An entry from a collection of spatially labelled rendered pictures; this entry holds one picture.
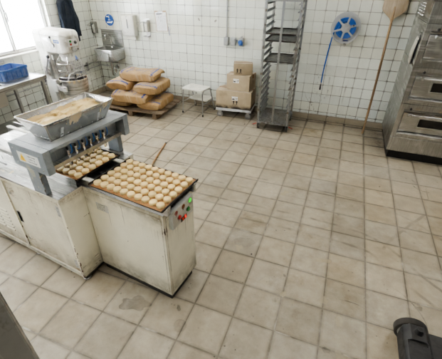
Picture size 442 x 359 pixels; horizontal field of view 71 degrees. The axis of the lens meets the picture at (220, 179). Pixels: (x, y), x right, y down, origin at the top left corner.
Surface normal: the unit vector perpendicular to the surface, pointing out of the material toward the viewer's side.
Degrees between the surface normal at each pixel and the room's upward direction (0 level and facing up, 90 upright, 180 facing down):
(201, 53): 90
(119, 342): 0
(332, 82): 90
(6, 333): 90
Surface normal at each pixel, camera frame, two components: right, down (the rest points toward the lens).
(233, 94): -0.28, 0.45
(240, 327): 0.00, -0.84
